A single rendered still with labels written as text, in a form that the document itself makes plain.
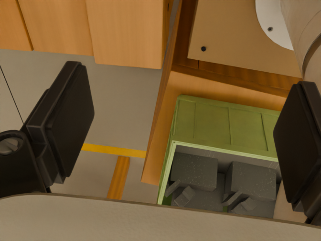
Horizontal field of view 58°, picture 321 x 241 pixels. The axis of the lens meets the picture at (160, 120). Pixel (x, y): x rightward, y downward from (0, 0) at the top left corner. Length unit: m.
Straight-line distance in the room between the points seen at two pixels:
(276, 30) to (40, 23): 0.44
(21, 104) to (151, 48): 1.74
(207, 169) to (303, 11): 0.57
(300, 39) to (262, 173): 0.59
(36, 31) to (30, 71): 1.34
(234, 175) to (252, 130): 0.18
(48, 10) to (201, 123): 0.41
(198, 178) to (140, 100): 1.11
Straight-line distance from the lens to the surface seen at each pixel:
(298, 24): 0.38
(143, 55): 0.58
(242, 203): 0.88
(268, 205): 0.95
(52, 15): 0.63
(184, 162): 0.84
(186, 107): 0.73
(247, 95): 0.78
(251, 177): 0.88
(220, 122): 0.72
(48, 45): 0.67
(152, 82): 1.76
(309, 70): 0.32
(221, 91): 0.76
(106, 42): 0.59
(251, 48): 0.54
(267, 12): 0.50
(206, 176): 0.84
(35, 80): 2.03
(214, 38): 0.53
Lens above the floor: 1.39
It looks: 45 degrees down
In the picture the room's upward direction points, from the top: 170 degrees counter-clockwise
